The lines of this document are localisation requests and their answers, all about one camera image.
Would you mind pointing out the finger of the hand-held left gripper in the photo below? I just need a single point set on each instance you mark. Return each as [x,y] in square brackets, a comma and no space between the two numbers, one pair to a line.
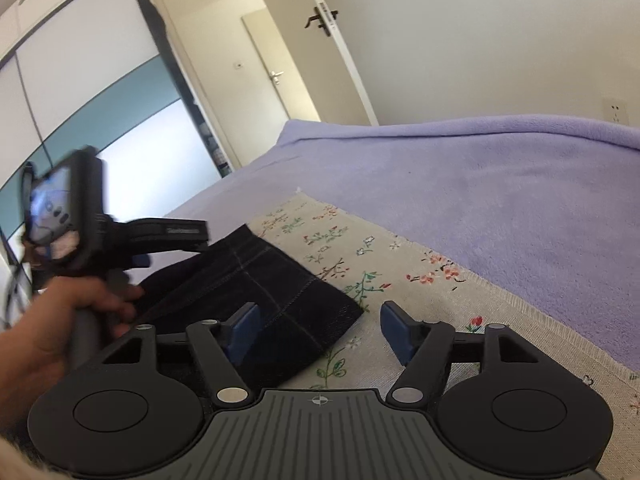
[141,260]

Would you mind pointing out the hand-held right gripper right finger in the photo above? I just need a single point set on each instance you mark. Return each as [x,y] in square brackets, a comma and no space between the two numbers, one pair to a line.
[395,327]

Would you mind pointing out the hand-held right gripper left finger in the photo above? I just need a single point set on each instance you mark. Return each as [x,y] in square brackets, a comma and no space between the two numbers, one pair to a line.
[245,331]

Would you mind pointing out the dark denim pants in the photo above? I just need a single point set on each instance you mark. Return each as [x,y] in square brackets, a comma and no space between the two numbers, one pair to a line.
[280,290]

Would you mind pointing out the person's left forearm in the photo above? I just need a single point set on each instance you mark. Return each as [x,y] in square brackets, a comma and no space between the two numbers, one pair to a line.
[10,385]

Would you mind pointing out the person's right forearm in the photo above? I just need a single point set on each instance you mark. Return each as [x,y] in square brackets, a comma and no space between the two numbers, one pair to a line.
[20,460]

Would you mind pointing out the person's left hand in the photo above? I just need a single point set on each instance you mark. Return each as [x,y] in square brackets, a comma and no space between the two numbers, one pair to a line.
[45,325]

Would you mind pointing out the floral beige cloth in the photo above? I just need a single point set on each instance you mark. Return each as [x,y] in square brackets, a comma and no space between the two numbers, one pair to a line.
[450,300]

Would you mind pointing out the dark open shelf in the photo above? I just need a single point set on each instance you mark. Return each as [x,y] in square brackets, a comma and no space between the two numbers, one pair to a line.
[215,150]

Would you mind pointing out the white and teal wardrobe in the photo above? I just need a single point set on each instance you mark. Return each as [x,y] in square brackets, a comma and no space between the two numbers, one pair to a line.
[100,60]

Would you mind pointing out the purple fleece blanket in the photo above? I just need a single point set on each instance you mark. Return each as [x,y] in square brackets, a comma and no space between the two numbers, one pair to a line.
[475,200]

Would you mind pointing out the cream hallway door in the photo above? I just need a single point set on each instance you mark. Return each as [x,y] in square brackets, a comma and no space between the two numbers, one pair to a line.
[270,45]

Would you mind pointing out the white wall socket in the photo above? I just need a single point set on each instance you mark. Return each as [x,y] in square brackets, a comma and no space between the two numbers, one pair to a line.
[616,111]

